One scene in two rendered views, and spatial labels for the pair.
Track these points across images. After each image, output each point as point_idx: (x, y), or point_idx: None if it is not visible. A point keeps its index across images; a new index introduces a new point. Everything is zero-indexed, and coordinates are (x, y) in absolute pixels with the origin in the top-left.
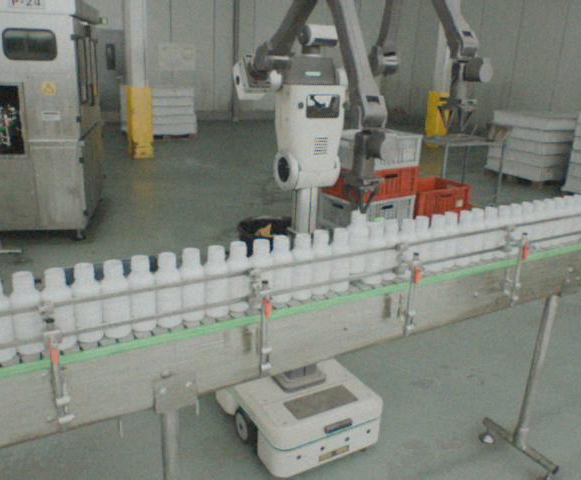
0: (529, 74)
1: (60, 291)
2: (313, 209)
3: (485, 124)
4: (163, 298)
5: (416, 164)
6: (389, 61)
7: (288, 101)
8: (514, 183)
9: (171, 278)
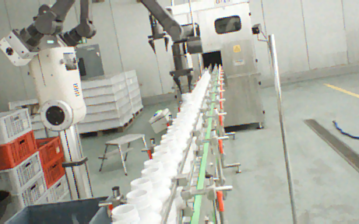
0: (3, 79)
1: (172, 166)
2: (79, 140)
3: (21, 106)
4: (186, 162)
5: (31, 129)
6: (93, 26)
7: (49, 61)
8: (42, 143)
9: (185, 144)
